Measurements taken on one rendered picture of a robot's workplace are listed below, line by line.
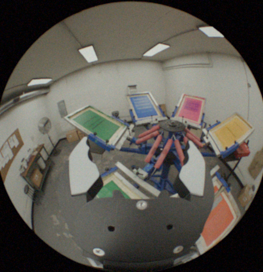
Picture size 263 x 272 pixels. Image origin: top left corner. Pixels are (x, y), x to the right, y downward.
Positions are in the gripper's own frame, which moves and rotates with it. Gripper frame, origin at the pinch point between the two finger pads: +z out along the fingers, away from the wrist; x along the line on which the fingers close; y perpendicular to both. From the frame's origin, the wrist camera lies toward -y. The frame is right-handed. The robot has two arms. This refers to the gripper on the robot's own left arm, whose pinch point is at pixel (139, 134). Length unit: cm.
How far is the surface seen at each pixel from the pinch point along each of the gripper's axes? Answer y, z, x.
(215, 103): -4, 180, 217
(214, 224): 63, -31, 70
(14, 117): -15, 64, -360
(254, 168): 59, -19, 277
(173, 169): 156, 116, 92
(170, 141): 41, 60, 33
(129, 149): 77, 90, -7
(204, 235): 65, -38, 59
